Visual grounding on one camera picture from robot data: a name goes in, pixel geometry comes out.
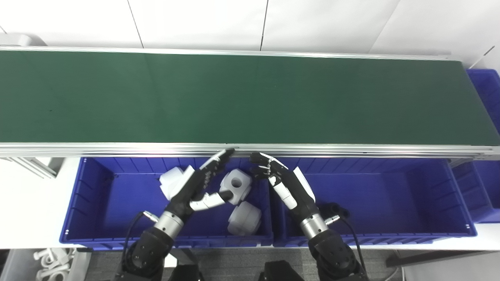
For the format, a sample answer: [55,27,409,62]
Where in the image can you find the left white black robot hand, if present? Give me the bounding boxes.
[167,148,236,226]

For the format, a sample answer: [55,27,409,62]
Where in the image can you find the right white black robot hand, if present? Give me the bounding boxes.
[250,152,319,226]

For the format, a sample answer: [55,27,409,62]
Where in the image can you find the white plastic part with holes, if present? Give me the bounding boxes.
[219,169,253,206]

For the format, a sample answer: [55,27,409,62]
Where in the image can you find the black plastic part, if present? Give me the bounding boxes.
[322,202,350,225]

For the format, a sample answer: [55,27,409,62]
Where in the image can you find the blue plastic bin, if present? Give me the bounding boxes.
[449,69,500,224]
[270,156,478,247]
[59,156,274,249]

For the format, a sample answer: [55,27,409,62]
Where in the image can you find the grey conveyor motor housing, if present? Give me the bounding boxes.
[0,34,48,48]

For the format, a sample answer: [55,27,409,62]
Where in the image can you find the black robot body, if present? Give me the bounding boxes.
[168,261,306,281]

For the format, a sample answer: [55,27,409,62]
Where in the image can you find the white plastic pieces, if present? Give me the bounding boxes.
[33,248,79,281]

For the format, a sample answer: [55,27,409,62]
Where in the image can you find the grey storage box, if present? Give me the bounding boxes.
[0,247,93,281]

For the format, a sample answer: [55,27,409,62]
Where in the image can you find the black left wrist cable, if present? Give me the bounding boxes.
[123,211,159,270]

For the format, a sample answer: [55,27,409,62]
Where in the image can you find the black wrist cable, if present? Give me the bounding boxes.
[123,211,159,270]
[326,215,368,274]

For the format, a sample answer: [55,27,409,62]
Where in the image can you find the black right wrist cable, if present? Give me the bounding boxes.
[326,215,368,274]

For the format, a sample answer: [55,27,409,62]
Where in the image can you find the green conveyor belt aluminium frame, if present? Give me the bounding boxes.
[0,46,500,160]

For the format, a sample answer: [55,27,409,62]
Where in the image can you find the aluminium conveyor support frame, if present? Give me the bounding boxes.
[0,156,65,180]

